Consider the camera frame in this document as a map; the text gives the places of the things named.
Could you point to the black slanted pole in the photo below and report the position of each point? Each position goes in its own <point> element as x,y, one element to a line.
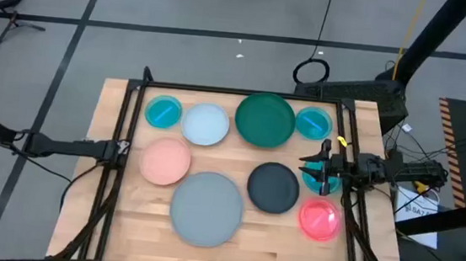
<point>431,38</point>

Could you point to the white printed box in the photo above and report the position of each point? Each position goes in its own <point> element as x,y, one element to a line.
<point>415,218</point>

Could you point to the salmon pink plastic plate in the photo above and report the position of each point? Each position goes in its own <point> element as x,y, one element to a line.
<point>165,161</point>

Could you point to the black metal table frame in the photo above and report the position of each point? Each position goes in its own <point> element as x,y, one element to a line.
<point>240,92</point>

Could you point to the light blue plastic plate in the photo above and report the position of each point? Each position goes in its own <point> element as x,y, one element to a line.
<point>205,124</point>

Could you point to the yellow plug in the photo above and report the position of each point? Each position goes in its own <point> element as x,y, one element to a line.
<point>421,187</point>

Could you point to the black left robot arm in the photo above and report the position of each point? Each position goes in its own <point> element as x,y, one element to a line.
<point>71,147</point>

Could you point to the black tripod stand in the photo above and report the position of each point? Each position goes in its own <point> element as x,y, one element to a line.
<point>14,24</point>

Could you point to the black computer case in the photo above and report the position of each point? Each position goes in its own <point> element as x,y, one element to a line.
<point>352,92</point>

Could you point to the yellow tag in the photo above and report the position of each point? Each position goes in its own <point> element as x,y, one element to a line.
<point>342,141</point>

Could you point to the large dark green plate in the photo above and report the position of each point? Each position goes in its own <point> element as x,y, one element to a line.
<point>264,120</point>

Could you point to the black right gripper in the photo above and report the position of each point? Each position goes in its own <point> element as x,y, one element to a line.
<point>337,165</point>

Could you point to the black plastic plate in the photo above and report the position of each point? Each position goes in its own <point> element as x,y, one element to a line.
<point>273,187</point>

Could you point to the small teal transparent plate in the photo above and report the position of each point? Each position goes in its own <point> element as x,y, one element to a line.
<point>163,111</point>
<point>312,186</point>
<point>313,123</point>

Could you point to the large grey plastic plate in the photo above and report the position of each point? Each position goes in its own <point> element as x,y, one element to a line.
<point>206,209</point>

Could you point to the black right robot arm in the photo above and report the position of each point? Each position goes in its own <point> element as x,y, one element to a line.
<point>415,172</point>

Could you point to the black metal beam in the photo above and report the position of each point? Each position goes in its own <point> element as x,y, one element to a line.
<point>441,218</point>

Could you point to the small red transparent plate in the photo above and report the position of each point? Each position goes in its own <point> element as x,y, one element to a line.
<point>319,219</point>

